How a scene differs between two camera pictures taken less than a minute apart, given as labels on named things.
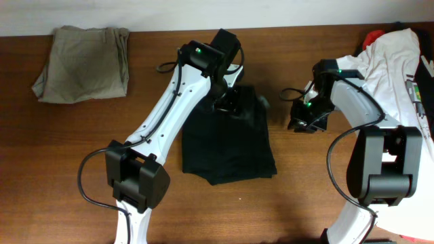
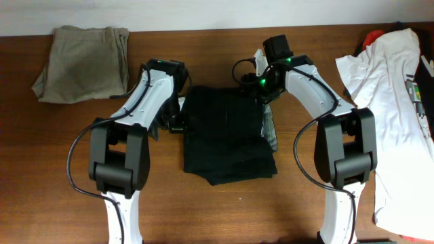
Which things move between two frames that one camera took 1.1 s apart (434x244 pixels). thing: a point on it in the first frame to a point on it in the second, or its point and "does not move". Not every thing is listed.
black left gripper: x=229 y=102 to x=174 y=124
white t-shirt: x=390 y=64 does not move
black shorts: x=220 y=148 does not move
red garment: x=371 y=36 does not move
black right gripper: x=308 y=121 to x=263 y=96
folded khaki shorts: x=83 y=64 does not move
